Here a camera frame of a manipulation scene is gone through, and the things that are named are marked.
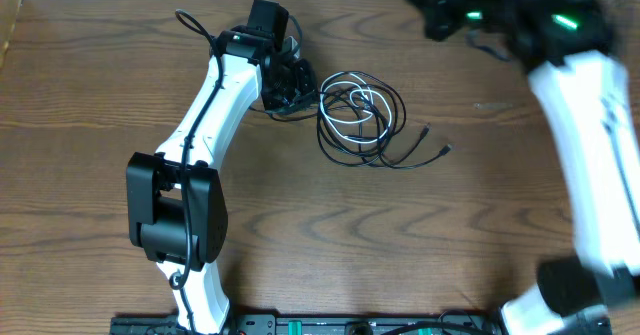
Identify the white usb cable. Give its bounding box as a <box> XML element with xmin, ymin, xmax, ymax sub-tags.
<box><xmin>319</xmin><ymin>72</ymin><xmax>391</xmax><ymax>145</ymax></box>

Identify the black usb cable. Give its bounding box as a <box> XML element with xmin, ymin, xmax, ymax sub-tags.
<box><xmin>248</xmin><ymin>70</ymin><xmax>454</xmax><ymax>170</ymax></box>

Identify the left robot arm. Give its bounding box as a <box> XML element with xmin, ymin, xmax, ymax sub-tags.
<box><xmin>126</xmin><ymin>0</ymin><xmax>318</xmax><ymax>334</ymax></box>

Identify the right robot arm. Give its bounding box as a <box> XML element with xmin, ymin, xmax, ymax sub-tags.
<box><xmin>406</xmin><ymin>0</ymin><xmax>639</xmax><ymax>334</ymax></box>

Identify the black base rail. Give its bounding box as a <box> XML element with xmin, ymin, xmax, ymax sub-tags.
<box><xmin>109</xmin><ymin>310</ymin><xmax>502</xmax><ymax>335</ymax></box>

